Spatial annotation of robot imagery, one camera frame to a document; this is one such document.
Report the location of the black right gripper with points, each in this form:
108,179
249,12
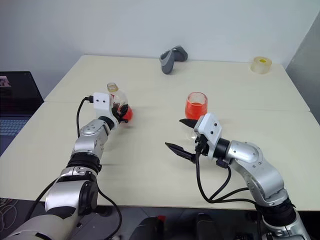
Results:
202,146

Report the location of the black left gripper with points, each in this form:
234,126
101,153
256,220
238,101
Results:
118,115

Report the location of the clear bottle with red drink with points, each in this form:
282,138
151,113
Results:
120,98

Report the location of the clear wine glass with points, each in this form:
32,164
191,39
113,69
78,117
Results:
196,107

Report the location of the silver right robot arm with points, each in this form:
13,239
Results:
255,165

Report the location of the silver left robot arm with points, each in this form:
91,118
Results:
87,142

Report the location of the dark rounded shape red spot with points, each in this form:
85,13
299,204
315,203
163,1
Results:
152,228

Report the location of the clear tape roll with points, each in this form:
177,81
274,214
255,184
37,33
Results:
261,66

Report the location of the dark open laptop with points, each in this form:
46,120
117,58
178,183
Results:
15,100

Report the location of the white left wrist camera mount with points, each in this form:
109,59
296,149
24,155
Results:
102,101

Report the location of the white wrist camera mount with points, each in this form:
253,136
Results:
102,101
210,127

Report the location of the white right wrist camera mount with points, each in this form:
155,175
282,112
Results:
210,127

